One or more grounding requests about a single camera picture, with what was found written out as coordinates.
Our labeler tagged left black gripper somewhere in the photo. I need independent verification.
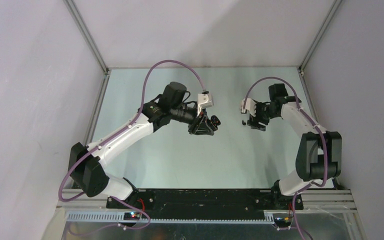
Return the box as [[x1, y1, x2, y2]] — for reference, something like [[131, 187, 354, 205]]
[[170, 104, 214, 136]]

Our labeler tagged black earbud charging case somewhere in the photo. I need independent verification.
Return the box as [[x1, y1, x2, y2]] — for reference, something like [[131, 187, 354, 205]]
[[210, 115, 221, 131]]

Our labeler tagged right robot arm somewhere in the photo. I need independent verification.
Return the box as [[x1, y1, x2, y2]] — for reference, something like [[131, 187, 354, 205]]
[[240, 83, 342, 209]]

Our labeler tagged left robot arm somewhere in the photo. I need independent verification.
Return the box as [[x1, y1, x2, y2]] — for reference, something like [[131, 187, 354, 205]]
[[69, 81, 221, 208]]

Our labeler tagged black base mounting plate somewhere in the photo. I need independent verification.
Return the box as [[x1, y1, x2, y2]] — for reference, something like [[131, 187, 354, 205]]
[[107, 188, 304, 221]]

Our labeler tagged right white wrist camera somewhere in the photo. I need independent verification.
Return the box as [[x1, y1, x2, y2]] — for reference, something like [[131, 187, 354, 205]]
[[240, 98, 257, 117]]

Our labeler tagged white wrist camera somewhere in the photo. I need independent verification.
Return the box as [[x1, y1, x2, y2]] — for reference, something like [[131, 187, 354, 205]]
[[240, 98, 257, 117], [197, 91, 214, 116]]

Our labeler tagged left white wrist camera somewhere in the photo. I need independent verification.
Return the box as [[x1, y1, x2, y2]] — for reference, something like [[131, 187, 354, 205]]
[[197, 91, 214, 116]]

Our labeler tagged right aluminium frame post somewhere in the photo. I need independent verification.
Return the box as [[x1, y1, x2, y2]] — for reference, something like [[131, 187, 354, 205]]
[[298, 0, 347, 127]]

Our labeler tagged aluminium frame post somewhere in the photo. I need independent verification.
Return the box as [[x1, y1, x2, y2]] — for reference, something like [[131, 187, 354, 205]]
[[298, 0, 347, 127], [63, 0, 109, 75]]

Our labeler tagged left aluminium frame post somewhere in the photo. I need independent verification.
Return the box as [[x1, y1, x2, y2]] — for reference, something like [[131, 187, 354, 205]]
[[63, 0, 109, 75]]

